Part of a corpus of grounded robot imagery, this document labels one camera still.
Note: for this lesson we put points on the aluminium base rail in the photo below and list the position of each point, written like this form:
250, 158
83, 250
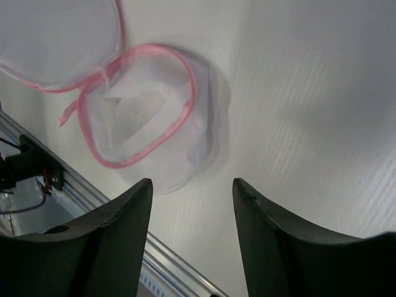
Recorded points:
31, 207

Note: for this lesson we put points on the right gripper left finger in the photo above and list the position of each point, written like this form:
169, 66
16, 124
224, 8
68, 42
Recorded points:
97, 254

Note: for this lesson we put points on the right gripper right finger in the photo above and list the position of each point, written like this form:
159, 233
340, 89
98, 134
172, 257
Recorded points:
286, 255

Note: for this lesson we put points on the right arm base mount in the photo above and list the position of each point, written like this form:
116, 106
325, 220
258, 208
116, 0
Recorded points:
31, 161

